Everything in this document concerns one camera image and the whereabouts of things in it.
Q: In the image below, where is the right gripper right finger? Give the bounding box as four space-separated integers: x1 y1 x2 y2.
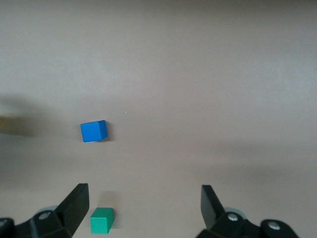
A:
198 184 263 238

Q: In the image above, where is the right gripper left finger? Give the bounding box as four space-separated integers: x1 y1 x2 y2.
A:
14 183 90 238

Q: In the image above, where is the green wooden block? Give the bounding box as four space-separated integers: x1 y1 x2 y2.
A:
89 207 114 235

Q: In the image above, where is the blue wooden block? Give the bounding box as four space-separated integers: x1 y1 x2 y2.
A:
79 119 109 143

